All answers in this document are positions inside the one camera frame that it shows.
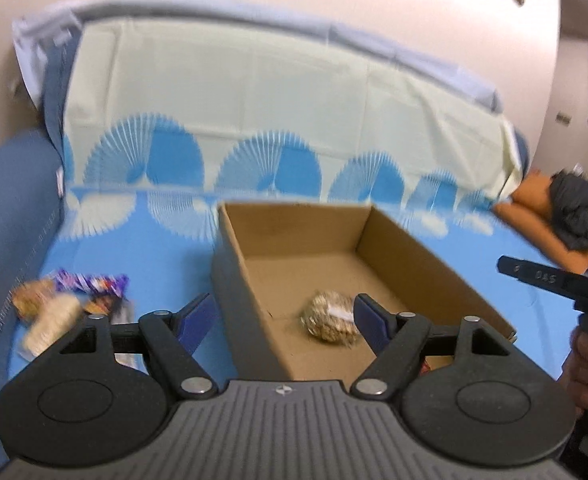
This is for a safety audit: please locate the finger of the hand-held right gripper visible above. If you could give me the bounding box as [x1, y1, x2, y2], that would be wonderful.
[497, 255, 582, 295]

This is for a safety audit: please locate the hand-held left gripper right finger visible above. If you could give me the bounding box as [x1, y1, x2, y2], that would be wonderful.
[350, 294, 517, 401]

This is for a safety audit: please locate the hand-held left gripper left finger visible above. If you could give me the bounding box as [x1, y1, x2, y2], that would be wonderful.
[59, 292, 220, 400]

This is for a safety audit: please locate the round clear granola packet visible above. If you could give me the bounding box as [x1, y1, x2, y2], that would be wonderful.
[300, 290, 361, 346]

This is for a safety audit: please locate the brown cardboard box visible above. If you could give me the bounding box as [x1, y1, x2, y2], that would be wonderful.
[210, 201, 517, 382]

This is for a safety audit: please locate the purple snack bar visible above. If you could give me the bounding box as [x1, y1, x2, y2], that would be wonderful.
[54, 269, 131, 307]

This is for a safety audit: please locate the beige bar clear packet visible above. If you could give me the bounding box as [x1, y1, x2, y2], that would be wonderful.
[21, 294, 89, 362]

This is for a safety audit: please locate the clear cracker packet red label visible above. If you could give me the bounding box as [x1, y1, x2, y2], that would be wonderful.
[11, 280, 59, 322]

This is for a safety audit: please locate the person's right hand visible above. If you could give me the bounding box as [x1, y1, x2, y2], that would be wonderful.
[560, 329, 588, 417]

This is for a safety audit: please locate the orange cushion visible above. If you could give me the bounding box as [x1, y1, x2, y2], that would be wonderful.
[491, 199, 588, 272]
[511, 170, 557, 211]

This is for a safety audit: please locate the dark grey clothing bundle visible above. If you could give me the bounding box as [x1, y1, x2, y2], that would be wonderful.
[548, 169, 588, 252]

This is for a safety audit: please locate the blue fan printed cloth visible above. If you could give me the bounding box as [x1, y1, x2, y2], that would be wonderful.
[4, 24, 575, 382]

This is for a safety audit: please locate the light blue sheet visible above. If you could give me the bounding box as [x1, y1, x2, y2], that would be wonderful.
[11, 0, 505, 116]

